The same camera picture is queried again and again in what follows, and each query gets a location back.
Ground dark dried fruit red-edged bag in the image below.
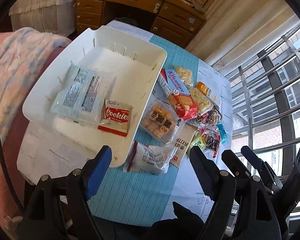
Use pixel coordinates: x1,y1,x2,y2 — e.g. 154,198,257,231
200,128,221,159

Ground clear mixed nuts packet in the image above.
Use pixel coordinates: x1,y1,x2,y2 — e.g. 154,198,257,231
197,107,223,126

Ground puffed rice cake pack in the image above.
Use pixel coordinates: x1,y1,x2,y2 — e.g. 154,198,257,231
174,66,193,88
189,88,213,116

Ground blue foil candy packet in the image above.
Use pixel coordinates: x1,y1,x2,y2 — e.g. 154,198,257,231
216,122,228,144

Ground green small snack packet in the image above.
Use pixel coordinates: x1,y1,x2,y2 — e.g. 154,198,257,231
186,133,206,157

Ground white printed tablecloth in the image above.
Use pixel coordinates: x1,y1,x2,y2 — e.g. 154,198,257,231
17,21,234,226

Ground beige kraft snack packet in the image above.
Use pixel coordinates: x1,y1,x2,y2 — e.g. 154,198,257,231
170,124,198,168

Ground white red-edged snack bag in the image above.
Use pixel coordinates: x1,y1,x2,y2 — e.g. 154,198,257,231
123,141,177,176

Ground red Lipo cookies packet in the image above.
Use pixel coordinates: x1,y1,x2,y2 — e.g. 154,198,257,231
98,99,133,137

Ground metal window guard bars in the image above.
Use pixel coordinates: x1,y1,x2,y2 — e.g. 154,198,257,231
227,23,300,179

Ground white plastic storage bin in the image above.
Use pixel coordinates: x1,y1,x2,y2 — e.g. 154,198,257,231
23,26,167,167

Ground light blue snack packet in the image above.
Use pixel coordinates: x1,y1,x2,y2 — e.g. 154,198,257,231
50,65,104,124

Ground clear pack yellow puff balls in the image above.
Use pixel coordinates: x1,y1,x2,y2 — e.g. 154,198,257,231
141,100,184,145

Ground blue red biscuit packet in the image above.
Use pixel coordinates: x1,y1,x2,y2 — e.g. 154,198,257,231
157,69,198,121

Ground orange white oats bar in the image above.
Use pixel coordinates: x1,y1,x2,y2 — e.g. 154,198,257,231
196,81,217,102

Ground pink floral blanket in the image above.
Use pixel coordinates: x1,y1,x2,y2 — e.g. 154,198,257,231
0,26,72,230

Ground white curtain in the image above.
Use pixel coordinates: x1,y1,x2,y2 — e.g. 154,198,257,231
186,0,300,75

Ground wooden desk with drawers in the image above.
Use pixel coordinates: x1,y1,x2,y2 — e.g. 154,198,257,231
74,0,206,48

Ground white lace covered cabinet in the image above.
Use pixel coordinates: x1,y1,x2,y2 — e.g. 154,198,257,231
8,0,76,37

